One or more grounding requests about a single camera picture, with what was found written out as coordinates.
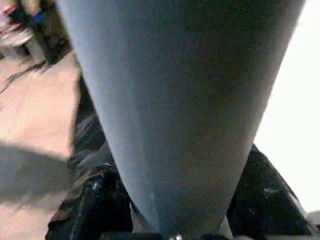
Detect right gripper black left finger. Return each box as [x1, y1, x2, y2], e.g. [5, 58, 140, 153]
[46, 162, 134, 240]

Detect white plastic table leg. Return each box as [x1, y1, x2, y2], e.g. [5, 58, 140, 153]
[56, 0, 307, 238]

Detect white plastic table top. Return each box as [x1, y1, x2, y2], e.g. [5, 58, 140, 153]
[252, 0, 320, 214]

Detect thin black loose cable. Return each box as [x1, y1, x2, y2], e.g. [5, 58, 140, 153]
[0, 62, 49, 94]

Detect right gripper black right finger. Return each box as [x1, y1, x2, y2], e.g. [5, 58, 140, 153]
[225, 143, 316, 240]

